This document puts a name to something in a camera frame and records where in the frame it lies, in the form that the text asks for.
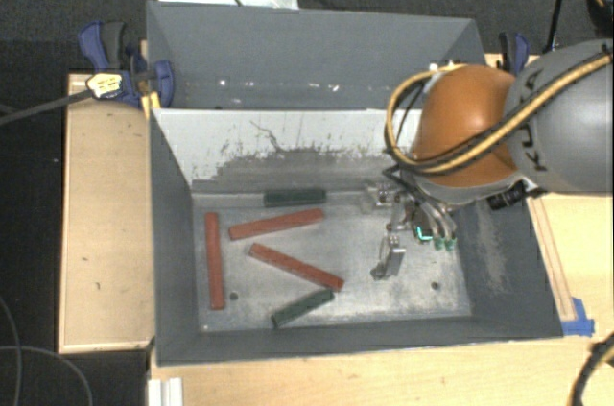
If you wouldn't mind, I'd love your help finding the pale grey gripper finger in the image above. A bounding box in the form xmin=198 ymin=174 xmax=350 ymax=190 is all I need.
xmin=359 ymin=180 xmax=390 ymax=214
xmin=369 ymin=234 xmax=408 ymax=281

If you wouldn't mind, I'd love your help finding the dark green flat block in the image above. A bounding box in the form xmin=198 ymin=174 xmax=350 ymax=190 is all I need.
xmin=263 ymin=187 xmax=328 ymax=208
xmin=270 ymin=288 xmax=336 ymax=330

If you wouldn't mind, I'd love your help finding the red-brown flat block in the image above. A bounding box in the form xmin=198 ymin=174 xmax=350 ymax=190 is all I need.
xmin=203 ymin=211 xmax=227 ymax=311
xmin=227 ymin=207 xmax=326 ymax=242
xmin=248 ymin=242 xmax=346 ymax=293

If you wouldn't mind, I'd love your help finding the grey metal bin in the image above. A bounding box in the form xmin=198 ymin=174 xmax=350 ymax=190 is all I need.
xmin=145 ymin=0 xmax=565 ymax=367

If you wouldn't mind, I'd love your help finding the pale wood flat board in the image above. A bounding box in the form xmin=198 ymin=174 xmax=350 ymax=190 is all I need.
xmin=57 ymin=70 xmax=156 ymax=355

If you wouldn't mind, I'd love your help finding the black cylinder on white bracket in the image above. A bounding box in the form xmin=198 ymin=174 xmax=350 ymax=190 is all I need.
xmin=485 ymin=180 xmax=541 ymax=211

